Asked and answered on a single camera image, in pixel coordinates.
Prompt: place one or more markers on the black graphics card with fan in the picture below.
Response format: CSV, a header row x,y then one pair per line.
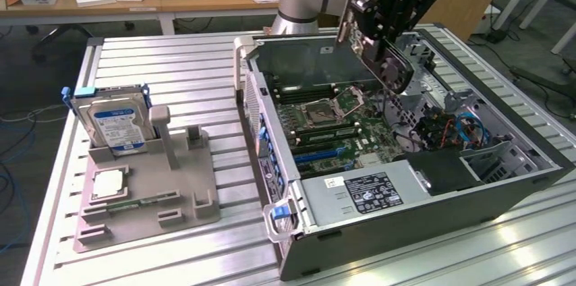
x,y
390,66

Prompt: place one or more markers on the black power adapter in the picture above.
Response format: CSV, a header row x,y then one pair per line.
x,y
498,36

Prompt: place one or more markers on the open socket cover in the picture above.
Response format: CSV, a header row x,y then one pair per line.
x,y
351,98

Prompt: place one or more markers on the black RAM slot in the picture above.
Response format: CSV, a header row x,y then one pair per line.
x,y
303,89
306,97

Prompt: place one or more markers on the silver drive cage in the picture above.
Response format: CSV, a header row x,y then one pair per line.
x,y
419,107

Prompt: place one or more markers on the CPU socket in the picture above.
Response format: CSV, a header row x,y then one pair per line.
x,y
322,114

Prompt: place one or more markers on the black floor stand base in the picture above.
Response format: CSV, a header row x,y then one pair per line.
x,y
545,80

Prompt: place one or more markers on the green motherboard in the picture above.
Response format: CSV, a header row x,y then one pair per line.
x,y
365,134

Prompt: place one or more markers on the installed green RAM stick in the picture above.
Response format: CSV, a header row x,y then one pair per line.
x,y
326,137

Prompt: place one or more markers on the blue expansion slot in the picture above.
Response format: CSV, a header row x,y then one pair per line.
x,y
318,155

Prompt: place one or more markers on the silver chipset heatsink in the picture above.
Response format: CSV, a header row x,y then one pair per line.
x,y
371,161

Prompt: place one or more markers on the black plastic shroud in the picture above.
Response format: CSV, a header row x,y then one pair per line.
x,y
441,171

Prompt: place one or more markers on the grey power supply unit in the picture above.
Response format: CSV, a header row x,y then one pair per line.
x,y
325,205

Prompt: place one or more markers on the blue case latch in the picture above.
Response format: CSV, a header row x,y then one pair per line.
x,y
279,213

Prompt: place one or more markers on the hard disk with blue caddy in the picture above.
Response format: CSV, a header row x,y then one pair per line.
x,y
117,127

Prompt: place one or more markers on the open black PC case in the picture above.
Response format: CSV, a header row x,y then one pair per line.
x,y
405,232

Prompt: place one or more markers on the black chair base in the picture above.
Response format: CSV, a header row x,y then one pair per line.
x,y
54,38

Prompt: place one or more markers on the silver CPU chip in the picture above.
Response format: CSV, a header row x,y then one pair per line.
x,y
109,185

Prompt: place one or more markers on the grey parts rack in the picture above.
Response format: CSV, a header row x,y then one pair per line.
x,y
149,228

